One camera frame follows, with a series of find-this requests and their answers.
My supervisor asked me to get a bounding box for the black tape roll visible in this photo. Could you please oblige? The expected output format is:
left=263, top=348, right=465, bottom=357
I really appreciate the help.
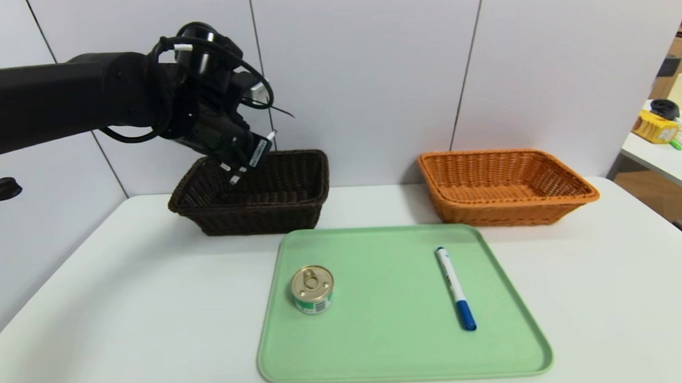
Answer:
left=650, top=98, right=680, bottom=121

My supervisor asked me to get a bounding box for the tin can with green label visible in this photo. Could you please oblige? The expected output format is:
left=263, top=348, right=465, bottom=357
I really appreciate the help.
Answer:
left=290, top=265, right=336, bottom=316

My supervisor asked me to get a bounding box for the dark brown wicker basket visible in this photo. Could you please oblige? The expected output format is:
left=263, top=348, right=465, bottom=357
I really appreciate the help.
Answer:
left=166, top=149, right=332, bottom=239

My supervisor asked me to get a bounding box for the white side table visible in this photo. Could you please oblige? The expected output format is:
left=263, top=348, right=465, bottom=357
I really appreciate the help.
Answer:
left=618, top=99, right=682, bottom=198

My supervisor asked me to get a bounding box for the light green plastic tray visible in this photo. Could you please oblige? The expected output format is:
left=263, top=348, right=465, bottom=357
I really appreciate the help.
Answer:
left=251, top=219, right=554, bottom=383

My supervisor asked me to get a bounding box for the orange wicker basket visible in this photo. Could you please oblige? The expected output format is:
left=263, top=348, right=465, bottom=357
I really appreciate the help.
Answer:
left=417, top=145, right=601, bottom=231

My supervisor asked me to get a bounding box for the yellow box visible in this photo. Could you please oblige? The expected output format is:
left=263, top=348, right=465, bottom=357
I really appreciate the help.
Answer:
left=630, top=108, right=680, bottom=145

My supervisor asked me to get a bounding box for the white marker with blue cap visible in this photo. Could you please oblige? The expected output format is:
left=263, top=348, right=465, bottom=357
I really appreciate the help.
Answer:
left=435, top=245, right=477, bottom=332

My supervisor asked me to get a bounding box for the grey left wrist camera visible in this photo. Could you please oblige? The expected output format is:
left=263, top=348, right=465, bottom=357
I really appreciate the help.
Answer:
left=235, top=71, right=274, bottom=110

